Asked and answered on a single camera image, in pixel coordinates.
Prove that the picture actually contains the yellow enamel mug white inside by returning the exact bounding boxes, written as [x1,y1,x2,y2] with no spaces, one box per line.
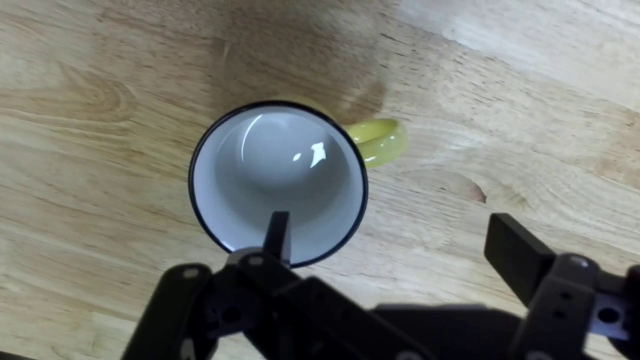
[187,99,407,267]

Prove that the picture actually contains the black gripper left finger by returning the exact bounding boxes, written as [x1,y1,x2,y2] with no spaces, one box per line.
[263,212,290,264]

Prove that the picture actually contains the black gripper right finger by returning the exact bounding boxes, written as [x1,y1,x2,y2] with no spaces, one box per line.
[483,214,555,304]

